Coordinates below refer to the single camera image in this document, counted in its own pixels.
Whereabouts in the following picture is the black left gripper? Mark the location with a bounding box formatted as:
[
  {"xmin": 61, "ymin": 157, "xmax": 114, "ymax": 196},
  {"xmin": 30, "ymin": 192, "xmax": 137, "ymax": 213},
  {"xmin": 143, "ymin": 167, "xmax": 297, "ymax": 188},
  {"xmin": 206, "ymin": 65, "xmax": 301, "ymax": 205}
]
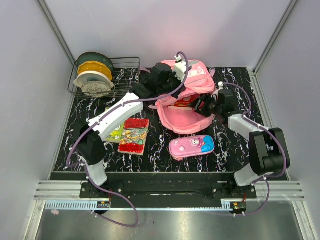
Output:
[{"xmin": 157, "ymin": 70, "xmax": 186, "ymax": 99}]

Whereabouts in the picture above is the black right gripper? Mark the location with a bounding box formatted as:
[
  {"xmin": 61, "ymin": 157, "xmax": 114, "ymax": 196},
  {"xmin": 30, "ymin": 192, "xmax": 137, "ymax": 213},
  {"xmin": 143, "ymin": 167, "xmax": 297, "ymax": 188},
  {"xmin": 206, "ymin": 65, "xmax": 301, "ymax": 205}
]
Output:
[{"xmin": 186, "ymin": 90, "xmax": 222, "ymax": 119}]

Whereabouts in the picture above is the red white book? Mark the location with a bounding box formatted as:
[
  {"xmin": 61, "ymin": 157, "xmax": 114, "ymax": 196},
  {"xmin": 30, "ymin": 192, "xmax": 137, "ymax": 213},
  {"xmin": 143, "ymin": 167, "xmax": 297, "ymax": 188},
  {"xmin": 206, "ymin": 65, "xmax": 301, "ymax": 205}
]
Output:
[{"xmin": 168, "ymin": 95, "xmax": 198, "ymax": 111}]

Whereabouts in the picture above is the pink student backpack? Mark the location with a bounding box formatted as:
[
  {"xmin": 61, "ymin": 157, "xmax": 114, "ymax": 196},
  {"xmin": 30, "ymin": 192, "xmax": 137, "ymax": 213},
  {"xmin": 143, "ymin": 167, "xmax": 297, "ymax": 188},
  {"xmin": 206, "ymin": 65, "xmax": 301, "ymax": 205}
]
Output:
[{"xmin": 153, "ymin": 60, "xmax": 217, "ymax": 135}]

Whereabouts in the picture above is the red treehouse book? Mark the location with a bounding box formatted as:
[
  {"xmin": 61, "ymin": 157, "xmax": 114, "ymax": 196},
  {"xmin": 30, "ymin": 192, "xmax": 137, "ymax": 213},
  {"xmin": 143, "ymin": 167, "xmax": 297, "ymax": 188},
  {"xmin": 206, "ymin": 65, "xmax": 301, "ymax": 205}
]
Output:
[{"xmin": 118, "ymin": 118, "xmax": 150, "ymax": 156}]

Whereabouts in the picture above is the green book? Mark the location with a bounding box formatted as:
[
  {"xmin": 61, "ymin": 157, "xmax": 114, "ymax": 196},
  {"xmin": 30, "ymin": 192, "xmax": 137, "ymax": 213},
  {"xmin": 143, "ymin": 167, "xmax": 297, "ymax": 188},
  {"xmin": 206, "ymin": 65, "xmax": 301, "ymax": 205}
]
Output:
[{"xmin": 105, "ymin": 122, "xmax": 125, "ymax": 143}]

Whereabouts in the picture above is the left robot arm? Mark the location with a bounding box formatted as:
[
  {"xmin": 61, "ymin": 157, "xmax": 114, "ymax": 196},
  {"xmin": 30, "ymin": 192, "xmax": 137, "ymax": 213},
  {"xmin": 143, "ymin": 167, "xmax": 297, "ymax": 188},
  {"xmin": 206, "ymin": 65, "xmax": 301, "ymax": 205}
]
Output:
[{"xmin": 70, "ymin": 60, "xmax": 190, "ymax": 198}]

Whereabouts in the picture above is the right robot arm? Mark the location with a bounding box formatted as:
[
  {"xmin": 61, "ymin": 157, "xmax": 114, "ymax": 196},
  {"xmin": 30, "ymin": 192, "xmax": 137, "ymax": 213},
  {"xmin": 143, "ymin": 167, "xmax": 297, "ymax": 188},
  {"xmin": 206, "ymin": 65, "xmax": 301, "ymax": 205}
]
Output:
[{"xmin": 189, "ymin": 89, "xmax": 290, "ymax": 199}]

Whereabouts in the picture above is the pink cat pencil case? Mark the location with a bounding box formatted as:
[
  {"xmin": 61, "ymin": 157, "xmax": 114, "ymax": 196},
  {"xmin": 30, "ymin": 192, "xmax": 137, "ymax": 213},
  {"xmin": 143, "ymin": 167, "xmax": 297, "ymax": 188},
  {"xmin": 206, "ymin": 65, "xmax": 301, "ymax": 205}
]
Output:
[{"xmin": 168, "ymin": 135, "xmax": 215, "ymax": 161}]

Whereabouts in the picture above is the speckled grey plate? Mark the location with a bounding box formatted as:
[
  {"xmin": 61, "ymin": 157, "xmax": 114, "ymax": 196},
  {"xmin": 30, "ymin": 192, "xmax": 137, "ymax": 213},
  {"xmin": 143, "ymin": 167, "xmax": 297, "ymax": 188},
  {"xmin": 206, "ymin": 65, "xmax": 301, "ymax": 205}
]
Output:
[{"xmin": 81, "ymin": 81, "xmax": 113, "ymax": 98}]

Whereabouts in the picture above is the dark green plate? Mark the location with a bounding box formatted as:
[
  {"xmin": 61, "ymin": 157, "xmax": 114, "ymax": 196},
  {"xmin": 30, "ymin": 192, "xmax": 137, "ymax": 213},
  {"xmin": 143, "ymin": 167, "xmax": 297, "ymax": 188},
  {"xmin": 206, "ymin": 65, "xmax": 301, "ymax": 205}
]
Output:
[{"xmin": 76, "ymin": 51, "xmax": 115, "ymax": 73}]

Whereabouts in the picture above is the yellow plate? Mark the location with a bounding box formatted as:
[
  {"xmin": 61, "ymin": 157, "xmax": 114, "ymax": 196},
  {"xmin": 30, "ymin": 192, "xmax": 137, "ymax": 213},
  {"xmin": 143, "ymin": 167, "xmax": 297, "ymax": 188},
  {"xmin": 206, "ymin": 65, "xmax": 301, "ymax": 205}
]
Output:
[{"xmin": 77, "ymin": 61, "xmax": 113, "ymax": 81}]

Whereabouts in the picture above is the white plate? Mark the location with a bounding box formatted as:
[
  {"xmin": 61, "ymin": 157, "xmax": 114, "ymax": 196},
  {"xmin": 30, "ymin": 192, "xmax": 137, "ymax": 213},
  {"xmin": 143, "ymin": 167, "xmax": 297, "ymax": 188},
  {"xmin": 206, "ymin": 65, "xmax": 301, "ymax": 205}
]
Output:
[{"xmin": 73, "ymin": 71, "xmax": 114, "ymax": 89}]

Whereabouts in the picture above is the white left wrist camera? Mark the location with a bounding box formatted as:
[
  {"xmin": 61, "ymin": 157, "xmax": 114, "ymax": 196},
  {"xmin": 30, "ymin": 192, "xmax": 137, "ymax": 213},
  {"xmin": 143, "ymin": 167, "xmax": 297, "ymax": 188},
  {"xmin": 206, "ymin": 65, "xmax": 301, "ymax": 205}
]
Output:
[{"xmin": 172, "ymin": 56, "xmax": 192, "ymax": 82}]

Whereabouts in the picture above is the wire dish rack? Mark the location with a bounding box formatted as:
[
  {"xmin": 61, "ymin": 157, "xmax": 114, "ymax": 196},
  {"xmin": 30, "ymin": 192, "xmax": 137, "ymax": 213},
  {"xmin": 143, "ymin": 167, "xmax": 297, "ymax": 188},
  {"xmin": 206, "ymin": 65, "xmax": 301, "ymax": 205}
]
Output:
[{"xmin": 67, "ymin": 57, "xmax": 140, "ymax": 99}]

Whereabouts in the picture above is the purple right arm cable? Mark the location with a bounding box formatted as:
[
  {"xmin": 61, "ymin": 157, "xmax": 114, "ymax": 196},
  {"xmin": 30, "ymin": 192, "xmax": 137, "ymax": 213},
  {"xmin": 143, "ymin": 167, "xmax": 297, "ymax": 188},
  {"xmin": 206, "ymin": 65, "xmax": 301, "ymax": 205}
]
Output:
[{"xmin": 218, "ymin": 82, "xmax": 288, "ymax": 216}]

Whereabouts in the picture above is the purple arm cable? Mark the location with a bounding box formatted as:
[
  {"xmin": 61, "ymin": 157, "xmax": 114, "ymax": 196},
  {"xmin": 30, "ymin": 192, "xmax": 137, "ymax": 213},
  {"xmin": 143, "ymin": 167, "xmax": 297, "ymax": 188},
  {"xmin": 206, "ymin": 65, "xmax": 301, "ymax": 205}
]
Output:
[
  {"xmin": 218, "ymin": 82, "xmax": 288, "ymax": 216},
  {"xmin": 66, "ymin": 51, "xmax": 189, "ymax": 228}
]

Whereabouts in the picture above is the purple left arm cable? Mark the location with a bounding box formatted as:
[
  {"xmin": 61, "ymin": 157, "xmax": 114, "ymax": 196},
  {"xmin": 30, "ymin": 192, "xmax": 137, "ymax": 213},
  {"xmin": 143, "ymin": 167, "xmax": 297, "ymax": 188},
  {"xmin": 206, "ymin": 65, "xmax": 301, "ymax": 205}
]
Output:
[{"xmin": 66, "ymin": 51, "xmax": 189, "ymax": 228}]

